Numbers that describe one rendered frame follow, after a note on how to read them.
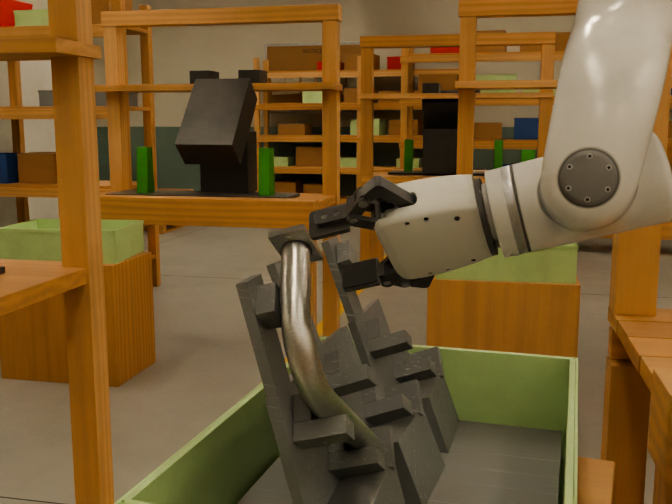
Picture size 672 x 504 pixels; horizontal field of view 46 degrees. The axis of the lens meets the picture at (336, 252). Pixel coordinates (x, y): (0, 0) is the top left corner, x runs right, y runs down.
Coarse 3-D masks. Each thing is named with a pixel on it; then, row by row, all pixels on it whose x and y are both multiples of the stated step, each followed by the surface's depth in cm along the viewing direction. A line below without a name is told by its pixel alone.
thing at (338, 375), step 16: (336, 352) 99; (336, 368) 98; (352, 368) 96; (368, 368) 96; (336, 384) 96; (352, 384) 96; (368, 384) 96; (368, 400) 105; (384, 400) 104; (400, 400) 103; (368, 416) 104; (384, 416) 104; (400, 416) 104
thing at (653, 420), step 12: (660, 372) 133; (660, 384) 129; (660, 396) 129; (660, 408) 129; (660, 420) 129; (660, 432) 128; (648, 444) 137; (660, 444) 128; (660, 456) 128; (660, 468) 128
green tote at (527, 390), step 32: (448, 352) 126; (480, 352) 124; (512, 352) 124; (448, 384) 127; (480, 384) 125; (512, 384) 124; (544, 384) 122; (576, 384) 109; (224, 416) 97; (256, 416) 105; (480, 416) 126; (512, 416) 124; (544, 416) 123; (576, 416) 97; (192, 448) 88; (224, 448) 96; (256, 448) 106; (576, 448) 87; (160, 480) 81; (192, 480) 88; (224, 480) 96; (256, 480) 106; (576, 480) 80
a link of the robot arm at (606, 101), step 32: (608, 0) 69; (640, 0) 69; (576, 32) 68; (608, 32) 66; (640, 32) 66; (576, 64) 65; (608, 64) 64; (640, 64) 63; (576, 96) 64; (608, 96) 62; (640, 96) 62; (576, 128) 63; (608, 128) 62; (640, 128) 62; (544, 160) 65; (576, 160) 63; (608, 160) 62; (640, 160) 63; (544, 192) 65; (576, 192) 63; (608, 192) 62; (576, 224) 64; (608, 224) 65
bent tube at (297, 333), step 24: (288, 240) 81; (312, 240) 82; (288, 264) 80; (288, 288) 78; (288, 312) 77; (288, 336) 76; (312, 336) 77; (288, 360) 77; (312, 360) 76; (312, 384) 76; (312, 408) 78; (336, 408) 80; (360, 432) 86
